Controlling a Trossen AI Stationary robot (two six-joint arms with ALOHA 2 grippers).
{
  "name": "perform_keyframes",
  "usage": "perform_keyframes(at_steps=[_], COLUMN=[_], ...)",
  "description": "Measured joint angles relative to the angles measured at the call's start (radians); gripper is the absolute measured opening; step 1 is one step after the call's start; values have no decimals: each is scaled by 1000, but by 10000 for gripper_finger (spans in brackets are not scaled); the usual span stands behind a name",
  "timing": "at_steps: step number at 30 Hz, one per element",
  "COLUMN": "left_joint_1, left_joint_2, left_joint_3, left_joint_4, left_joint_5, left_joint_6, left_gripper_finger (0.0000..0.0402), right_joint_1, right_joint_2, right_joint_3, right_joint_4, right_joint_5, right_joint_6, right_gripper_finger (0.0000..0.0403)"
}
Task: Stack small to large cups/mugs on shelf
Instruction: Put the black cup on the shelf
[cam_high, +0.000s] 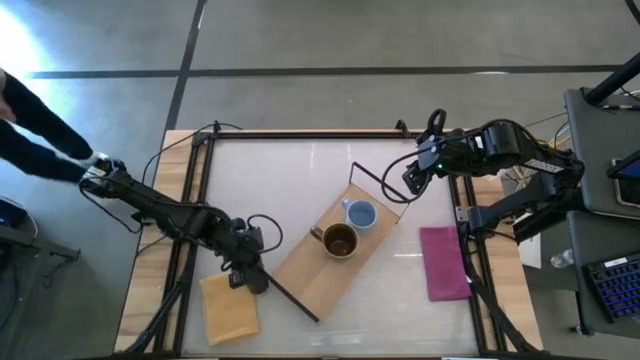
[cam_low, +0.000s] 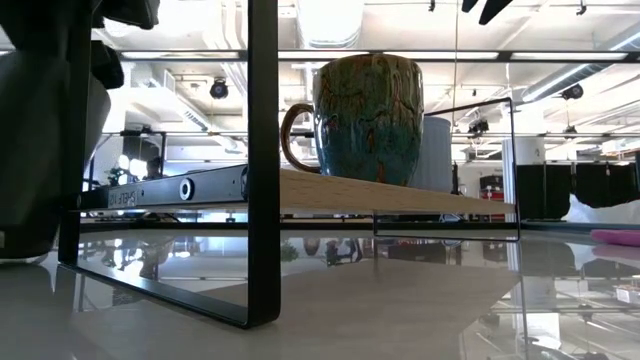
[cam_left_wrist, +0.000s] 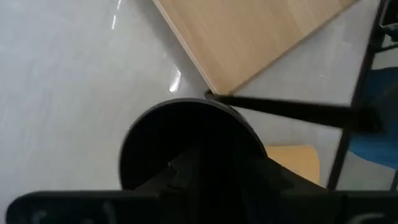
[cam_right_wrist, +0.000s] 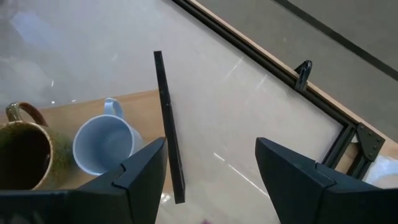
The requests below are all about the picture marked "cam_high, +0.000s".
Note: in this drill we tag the pink cloth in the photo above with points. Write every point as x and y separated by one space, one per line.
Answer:
444 263

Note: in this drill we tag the black aluminium table frame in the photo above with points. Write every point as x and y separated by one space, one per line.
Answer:
197 200

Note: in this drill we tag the black stand pole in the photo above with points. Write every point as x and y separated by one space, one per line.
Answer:
612 80

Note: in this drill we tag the black tablet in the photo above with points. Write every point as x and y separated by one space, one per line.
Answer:
627 177

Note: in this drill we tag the grey side desk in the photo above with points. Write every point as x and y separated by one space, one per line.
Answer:
597 150
580 280

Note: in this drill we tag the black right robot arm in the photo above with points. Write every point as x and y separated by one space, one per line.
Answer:
525 160

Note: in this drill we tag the clear plastic water bottle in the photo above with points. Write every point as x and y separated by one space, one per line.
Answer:
562 258

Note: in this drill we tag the yellow cloth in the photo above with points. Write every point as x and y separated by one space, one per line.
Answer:
229 310

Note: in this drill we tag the person's arm in black sleeve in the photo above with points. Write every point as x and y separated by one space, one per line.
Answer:
37 140

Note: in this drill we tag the brown ceramic mug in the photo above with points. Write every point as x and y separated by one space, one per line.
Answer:
340 241

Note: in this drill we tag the light blue ceramic mug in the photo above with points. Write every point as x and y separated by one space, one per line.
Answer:
361 215

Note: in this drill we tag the black floor stand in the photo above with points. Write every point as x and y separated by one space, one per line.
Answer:
30 237

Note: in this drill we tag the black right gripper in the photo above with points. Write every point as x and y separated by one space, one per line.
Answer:
434 155

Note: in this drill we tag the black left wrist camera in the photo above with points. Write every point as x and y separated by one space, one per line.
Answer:
236 279

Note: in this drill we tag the black backlit keyboard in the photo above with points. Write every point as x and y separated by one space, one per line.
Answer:
616 289

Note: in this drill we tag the black metal wood shelf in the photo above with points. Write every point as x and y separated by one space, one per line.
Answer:
325 260

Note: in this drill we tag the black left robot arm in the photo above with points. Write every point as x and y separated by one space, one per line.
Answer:
165 212

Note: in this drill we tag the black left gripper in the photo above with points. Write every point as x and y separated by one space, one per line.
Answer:
243 250

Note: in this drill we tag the white paper sheet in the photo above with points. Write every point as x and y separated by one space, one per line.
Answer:
531 247

